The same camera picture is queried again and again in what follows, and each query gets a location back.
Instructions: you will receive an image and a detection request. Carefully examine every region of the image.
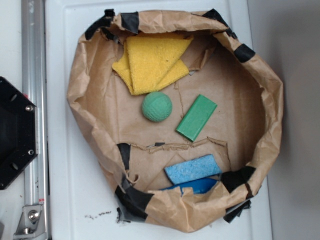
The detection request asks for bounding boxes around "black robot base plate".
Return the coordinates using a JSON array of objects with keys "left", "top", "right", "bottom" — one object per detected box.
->
[{"left": 0, "top": 77, "right": 38, "bottom": 190}]

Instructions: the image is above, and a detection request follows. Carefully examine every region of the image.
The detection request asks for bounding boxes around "white tray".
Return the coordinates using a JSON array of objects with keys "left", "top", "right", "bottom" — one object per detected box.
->
[{"left": 45, "top": 0, "right": 272, "bottom": 240}]

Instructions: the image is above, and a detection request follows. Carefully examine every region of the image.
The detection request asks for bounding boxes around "aluminium extrusion rail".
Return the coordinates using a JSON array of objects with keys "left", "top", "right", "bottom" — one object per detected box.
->
[{"left": 21, "top": 0, "right": 52, "bottom": 240}]

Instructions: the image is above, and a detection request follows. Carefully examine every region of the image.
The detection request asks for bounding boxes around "blue plastic object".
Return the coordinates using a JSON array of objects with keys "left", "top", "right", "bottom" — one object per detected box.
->
[{"left": 161, "top": 177, "right": 218, "bottom": 194}]

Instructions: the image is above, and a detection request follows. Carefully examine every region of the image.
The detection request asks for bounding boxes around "green dimpled ball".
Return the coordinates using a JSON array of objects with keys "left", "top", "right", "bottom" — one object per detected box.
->
[{"left": 141, "top": 91, "right": 173, "bottom": 123}]

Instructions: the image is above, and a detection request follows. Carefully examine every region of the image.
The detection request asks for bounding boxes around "metal corner bracket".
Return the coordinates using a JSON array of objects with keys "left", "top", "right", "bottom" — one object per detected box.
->
[{"left": 13, "top": 204, "right": 46, "bottom": 240}]

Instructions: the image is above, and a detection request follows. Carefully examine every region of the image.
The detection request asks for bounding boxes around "light blue sponge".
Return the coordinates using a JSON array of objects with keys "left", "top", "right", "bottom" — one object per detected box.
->
[{"left": 164, "top": 154, "right": 222, "bottom": 185}]

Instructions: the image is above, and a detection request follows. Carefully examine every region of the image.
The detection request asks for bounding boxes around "yellow microfiber cloth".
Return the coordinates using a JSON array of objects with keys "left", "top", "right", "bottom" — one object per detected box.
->
[{"left": 112, "top": 32, "right": 194, "bottom": 96}]

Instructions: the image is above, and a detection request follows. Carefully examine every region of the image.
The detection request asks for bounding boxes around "brown paper bag bin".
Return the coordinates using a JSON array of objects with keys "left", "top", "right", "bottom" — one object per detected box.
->
[{"left": 67, "top": 9, "right": 284, "bottom": 233}]

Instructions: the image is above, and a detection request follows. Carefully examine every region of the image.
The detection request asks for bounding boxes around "green rectangular block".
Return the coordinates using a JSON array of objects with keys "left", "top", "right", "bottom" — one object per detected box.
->
[{"left": 175, "top": 94, "right": 218, "bottom": 142}]

